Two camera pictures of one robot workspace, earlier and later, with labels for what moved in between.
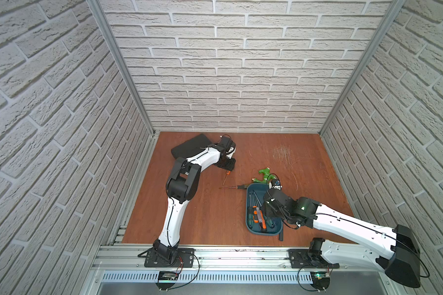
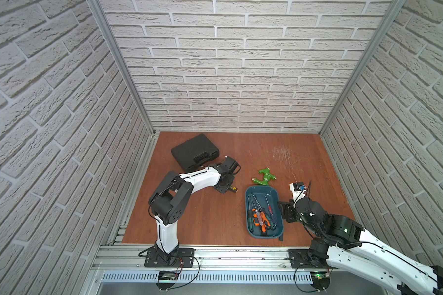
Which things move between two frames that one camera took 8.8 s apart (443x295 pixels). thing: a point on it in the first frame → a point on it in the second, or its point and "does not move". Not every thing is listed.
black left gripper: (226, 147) → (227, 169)
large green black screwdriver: (250, 216) does not move
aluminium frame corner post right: (396, 5) does not move
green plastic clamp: (266, 172) does not move
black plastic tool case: (191, 146) does not move
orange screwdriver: (255, 211) → (261, 217)
